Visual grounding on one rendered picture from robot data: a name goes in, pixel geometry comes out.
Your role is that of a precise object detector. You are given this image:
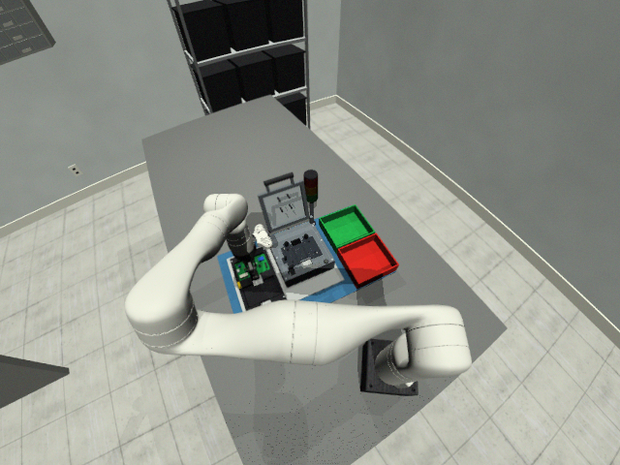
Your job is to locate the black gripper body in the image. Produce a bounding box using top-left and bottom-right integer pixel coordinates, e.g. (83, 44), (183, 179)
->
(233, 244), (257, 266)

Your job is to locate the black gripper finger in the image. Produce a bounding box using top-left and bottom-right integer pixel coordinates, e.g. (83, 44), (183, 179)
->
(243, 257), (260, 281)

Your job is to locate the red bin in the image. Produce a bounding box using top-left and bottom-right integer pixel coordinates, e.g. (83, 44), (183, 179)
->
(337, 233), (397, 289)

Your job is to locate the green bin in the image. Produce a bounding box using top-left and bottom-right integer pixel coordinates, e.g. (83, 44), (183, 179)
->
(319, 204), (374, 254)

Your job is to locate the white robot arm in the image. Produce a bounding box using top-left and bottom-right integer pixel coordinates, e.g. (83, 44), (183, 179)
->
(125, 194), (472, 388)

